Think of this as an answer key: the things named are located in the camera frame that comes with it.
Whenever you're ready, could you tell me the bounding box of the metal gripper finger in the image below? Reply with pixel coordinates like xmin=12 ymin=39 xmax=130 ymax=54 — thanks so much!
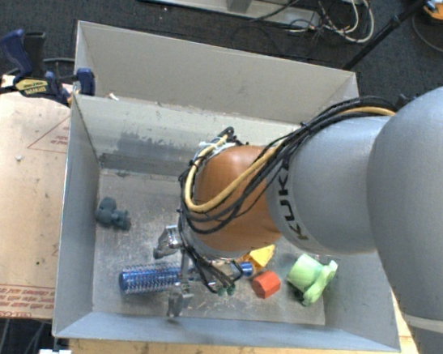
xmin=165 ymin=277 xmax=197 ymax=322
xmin=152 ymin=222 xmax=184 ymax=263

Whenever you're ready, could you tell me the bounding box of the grey metal bin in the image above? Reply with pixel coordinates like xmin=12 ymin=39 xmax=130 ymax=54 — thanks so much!
xmin=33 ymin=19 xmax=441 ymax=354

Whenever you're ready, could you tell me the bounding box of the blue ribbed cylinder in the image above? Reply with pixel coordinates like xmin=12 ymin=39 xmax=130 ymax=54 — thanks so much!
xmin=116 ymin=256 xmax=184 ymax=303

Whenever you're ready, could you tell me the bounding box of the small blue cylinder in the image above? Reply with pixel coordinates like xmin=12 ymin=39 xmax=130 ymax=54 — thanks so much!
xmin=238 ymin=259 xmax=256 ymax=278

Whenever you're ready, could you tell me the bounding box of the yellow toy wedge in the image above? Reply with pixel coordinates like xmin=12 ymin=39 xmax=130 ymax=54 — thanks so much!
xmin=246 ymin=240 xmax=278 ymax=271

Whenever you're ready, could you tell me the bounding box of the red-orange block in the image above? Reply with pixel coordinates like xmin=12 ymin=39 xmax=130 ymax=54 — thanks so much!
xmin=249 ymin=267 xmax=283 ymax=302

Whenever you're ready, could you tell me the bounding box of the dark grey-green toy figure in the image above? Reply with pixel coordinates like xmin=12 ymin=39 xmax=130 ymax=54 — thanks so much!
xmin=92 ymin=195 xmax=135 ymax=232

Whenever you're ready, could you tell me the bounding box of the light green toy figure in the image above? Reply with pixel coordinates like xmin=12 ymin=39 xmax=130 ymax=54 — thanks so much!
xmin=283 ymin=250 xmax=340 ymax=311

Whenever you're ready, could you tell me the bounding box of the brown cardboard board red print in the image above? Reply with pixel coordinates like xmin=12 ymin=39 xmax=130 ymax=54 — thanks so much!
xmin=0 ymin=73 xmax=87 ymax=329

